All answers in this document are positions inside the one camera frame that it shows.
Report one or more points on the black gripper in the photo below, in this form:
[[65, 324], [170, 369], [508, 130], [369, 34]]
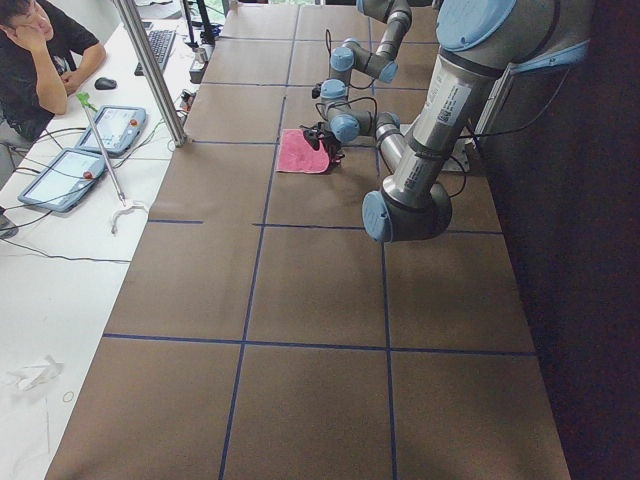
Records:
[[332, 145]]

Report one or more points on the pink towel with grey back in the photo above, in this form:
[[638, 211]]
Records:
[[297, 156]]

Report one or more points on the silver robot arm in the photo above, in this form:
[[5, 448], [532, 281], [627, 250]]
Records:
[[478, 41], [379, 65]]

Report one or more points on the black keyboard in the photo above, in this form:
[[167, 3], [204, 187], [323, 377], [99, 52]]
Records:
[[161, 43]]

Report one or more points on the upper teach pendant tablet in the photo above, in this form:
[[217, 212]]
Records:
[[118, 126]]

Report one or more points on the teach pendant tablet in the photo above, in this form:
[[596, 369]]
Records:
[[64, 181], [118, 126]]

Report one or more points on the reacher grabber stick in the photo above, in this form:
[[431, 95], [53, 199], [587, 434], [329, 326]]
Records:
[[127, 205]]

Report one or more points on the black computer mouse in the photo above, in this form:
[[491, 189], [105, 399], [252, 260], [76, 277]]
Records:
[[104, 83]]

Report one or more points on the lower teach pendant tablet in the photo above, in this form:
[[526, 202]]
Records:
[[64, 181]]

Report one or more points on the seated person in black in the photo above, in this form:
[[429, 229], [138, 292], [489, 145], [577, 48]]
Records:
[[46, 56]]

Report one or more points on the crumpled white paper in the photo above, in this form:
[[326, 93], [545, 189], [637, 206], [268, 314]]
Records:
[[29, 377]]

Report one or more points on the aluminium frame post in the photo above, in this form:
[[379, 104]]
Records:
[[151, 69]]

